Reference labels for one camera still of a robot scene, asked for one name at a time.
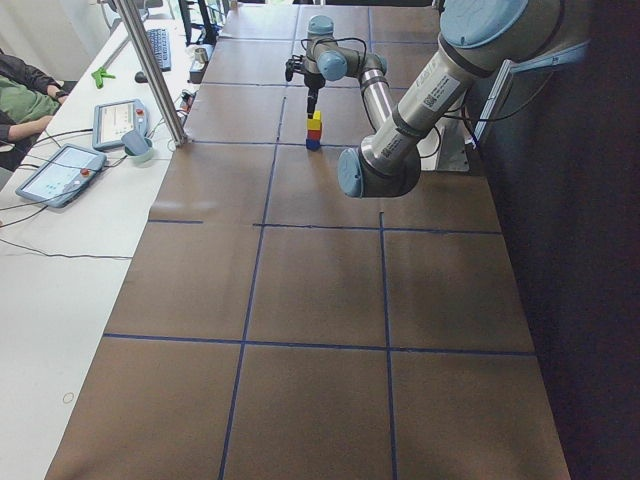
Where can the blue wooden cube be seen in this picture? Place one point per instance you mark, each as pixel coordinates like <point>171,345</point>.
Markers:
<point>313,145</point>

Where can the metal cup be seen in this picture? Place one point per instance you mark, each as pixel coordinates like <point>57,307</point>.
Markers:
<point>201,55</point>

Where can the seated person green shirt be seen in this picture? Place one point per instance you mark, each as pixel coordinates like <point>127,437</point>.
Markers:
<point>29,100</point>

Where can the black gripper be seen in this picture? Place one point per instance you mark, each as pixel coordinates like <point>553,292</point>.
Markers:
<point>313,83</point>

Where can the near teach pendant tablet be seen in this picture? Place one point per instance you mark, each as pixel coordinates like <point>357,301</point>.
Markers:
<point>63,176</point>

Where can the teach pendant tablet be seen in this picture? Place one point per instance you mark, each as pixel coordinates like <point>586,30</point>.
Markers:
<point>113,120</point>
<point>63,176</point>

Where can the far teach pendant tablet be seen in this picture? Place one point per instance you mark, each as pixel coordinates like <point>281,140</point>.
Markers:
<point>113,120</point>

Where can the black computer mouse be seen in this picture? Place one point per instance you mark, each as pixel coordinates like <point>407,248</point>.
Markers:
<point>140,77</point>

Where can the white camera post with base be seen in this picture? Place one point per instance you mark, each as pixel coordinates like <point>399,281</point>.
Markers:
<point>444,148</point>

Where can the green plastic clamp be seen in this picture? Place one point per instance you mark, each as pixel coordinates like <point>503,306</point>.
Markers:
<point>100,75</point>

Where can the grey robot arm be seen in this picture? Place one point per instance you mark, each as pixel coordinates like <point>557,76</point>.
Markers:
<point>475,38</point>

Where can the yellow wooden cube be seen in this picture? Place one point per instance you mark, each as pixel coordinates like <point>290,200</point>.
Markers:
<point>314,123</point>

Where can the aluminium frame post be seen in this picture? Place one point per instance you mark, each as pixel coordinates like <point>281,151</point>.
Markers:
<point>137,34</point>

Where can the black keyboard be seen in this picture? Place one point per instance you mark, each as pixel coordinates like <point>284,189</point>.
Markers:
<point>159,41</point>

